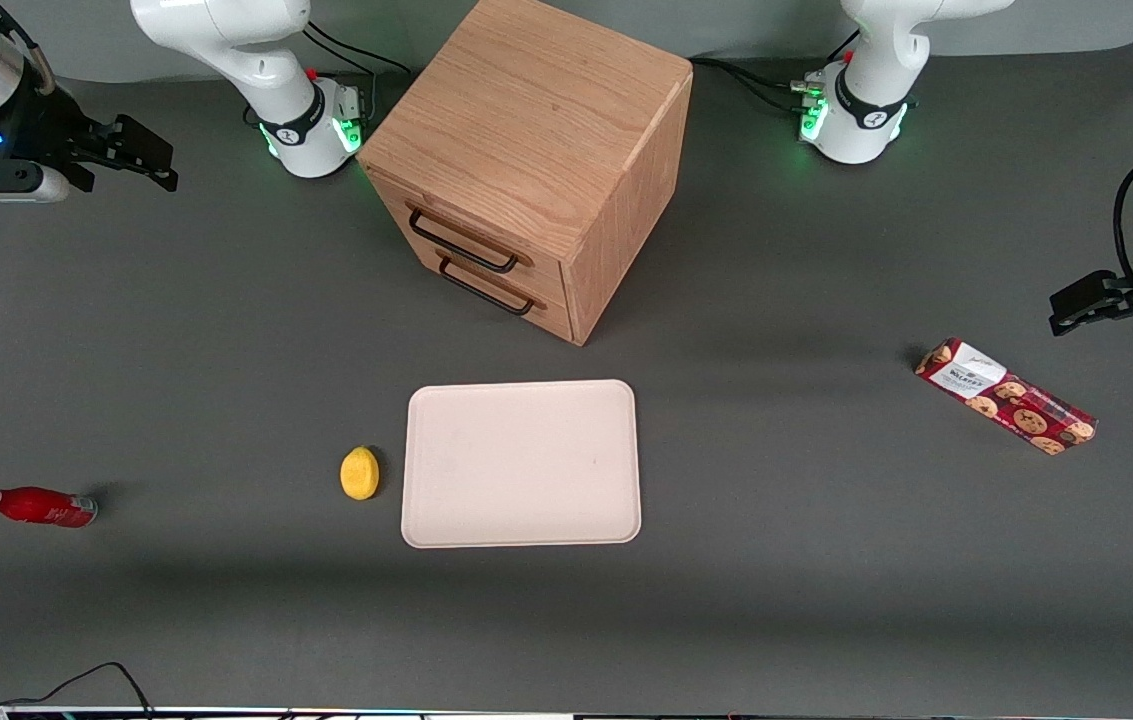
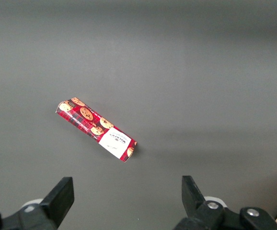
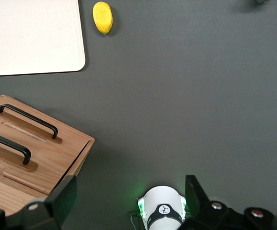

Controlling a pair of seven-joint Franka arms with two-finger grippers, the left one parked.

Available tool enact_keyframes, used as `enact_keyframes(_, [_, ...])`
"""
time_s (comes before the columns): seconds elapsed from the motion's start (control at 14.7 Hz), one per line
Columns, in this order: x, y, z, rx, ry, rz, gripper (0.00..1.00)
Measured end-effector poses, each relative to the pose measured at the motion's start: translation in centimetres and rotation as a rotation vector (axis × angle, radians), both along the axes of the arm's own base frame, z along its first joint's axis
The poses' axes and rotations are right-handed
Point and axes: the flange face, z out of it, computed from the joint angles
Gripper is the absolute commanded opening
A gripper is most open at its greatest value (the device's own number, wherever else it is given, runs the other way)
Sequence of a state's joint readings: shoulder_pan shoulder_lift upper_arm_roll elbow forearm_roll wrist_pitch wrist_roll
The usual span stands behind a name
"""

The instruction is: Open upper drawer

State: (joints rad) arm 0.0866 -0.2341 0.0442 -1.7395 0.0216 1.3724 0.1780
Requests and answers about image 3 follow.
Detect yellow lemon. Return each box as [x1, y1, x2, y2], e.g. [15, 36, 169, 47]
[92, 1, 114, 35]

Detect brass handle backplate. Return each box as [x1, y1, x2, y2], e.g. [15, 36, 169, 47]
[0, 140, 38, 172]
[0, 107, 63, 144]

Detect black metal drawer handle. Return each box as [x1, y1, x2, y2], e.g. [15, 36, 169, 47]
[0, 129, 32, 166]
[0, 103, 58, 140]

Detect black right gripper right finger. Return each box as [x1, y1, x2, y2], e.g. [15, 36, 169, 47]
[185, 175, 236, 230]

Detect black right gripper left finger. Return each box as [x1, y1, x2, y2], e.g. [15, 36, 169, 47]
[21, 175, 78, 230]

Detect black right arm base cable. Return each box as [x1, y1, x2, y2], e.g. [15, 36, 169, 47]
[129, 213, 143, 230]

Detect beige rectangular tray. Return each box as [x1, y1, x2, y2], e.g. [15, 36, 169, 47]
[0, 0, 86, 77]

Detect wooden drawer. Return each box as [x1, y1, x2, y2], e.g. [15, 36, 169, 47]
[0, 116, 81, 195]
[0, 95, 94, 158]

